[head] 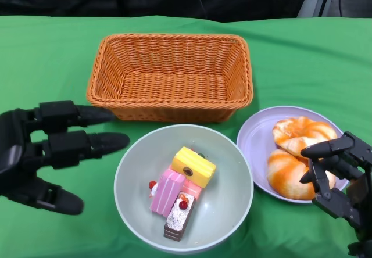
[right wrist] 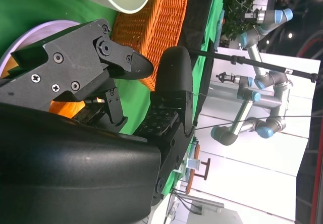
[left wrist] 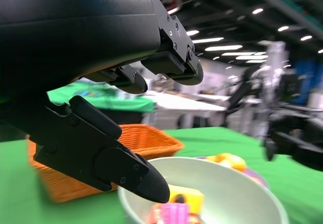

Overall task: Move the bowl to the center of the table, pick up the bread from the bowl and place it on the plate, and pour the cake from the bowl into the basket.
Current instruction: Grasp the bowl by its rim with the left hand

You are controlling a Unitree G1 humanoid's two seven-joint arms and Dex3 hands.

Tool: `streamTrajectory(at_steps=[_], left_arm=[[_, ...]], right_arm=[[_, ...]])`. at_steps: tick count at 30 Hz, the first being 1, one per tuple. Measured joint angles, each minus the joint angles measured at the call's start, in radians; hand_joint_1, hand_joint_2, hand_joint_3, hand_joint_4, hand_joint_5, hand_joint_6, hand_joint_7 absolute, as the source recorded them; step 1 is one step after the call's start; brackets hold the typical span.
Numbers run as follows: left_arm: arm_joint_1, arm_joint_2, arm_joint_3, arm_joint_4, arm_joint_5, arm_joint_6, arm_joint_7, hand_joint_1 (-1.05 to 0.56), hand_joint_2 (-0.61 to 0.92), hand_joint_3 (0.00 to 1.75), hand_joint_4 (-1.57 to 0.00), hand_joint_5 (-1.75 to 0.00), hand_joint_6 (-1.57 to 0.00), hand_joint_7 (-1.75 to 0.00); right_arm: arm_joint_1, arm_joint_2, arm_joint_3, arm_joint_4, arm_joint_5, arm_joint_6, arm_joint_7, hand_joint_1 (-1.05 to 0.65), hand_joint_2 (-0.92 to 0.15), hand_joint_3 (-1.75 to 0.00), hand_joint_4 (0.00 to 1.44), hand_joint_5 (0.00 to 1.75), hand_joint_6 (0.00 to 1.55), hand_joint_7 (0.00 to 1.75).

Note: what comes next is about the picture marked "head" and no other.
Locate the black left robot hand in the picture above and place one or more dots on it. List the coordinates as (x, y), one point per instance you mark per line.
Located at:
(17, 159)

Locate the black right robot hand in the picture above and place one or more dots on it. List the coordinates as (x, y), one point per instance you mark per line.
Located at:
(357, 200)

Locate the orange striped croissant bread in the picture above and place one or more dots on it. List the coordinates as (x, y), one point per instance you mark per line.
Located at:
(286, 176)

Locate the grey round bowl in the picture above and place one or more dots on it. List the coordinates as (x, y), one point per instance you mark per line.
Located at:
(226, 200)

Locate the yellow cake slice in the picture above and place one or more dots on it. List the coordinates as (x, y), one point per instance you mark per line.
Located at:
(193, 165)

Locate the dark chocolate cake piece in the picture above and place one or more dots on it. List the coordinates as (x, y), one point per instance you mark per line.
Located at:
(178, 220)

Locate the lavender round plate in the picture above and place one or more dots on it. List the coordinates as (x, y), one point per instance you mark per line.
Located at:
(255, 136)

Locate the orange wicker basket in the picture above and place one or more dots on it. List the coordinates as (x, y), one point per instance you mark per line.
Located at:
(174, 89)

